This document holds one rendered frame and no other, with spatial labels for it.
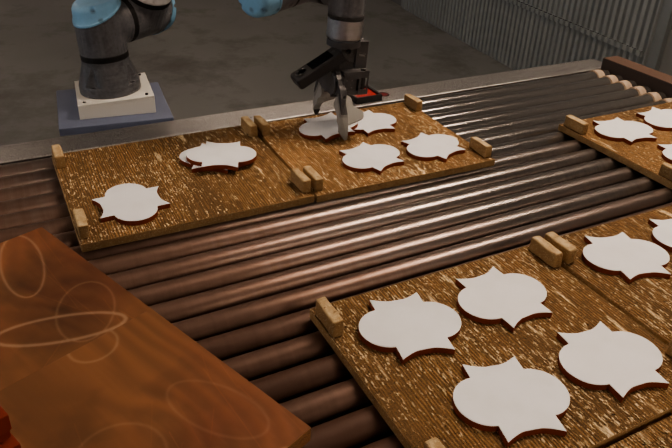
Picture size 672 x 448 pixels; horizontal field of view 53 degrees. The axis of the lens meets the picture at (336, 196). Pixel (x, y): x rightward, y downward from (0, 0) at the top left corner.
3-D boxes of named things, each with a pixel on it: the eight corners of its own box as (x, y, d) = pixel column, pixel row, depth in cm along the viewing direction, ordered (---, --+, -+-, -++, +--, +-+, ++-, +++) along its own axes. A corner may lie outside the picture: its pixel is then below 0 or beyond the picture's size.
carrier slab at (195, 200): (52, 162, 133) (51, 154, 132) (247, 131, 150) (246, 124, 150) (82, 253, 106) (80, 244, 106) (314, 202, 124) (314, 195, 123)
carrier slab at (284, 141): (251, 131, 150) (250, 124, 150) (406, 107, 167) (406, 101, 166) (316, 203, 123) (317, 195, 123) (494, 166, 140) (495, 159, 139)
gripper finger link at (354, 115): (370, 134, 142) (362, 92, 142) (345, 137, 139) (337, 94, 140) (364, 138, 144) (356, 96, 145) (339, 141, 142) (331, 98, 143)
